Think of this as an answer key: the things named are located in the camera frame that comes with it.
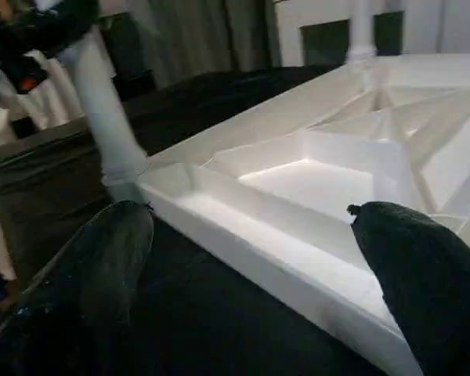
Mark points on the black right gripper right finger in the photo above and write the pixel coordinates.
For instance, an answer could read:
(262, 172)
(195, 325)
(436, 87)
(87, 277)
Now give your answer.
(434, 290)

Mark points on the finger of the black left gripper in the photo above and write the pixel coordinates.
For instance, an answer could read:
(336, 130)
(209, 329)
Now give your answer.
(66, 23)

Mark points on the white sideboard cabinet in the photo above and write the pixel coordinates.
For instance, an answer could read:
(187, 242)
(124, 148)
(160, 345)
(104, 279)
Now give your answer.
(434, 23)

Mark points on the white plastic table top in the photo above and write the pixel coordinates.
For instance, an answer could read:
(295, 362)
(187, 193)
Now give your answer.
(297, 176)

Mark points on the black plastic mat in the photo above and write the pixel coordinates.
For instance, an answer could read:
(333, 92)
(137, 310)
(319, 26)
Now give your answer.
(199, 313)

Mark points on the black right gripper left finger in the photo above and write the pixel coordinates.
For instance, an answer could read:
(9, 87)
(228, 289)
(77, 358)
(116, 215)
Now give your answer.
(82, 290)

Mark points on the white plastic table leg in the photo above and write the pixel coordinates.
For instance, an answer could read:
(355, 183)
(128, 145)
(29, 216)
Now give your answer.
(362, 35)
(102, 109)

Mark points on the dark grey curtain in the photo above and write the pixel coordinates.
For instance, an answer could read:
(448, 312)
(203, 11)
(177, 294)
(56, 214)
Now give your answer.
(199, 35)

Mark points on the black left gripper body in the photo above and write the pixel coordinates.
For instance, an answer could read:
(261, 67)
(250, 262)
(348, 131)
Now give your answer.
(15, 51)

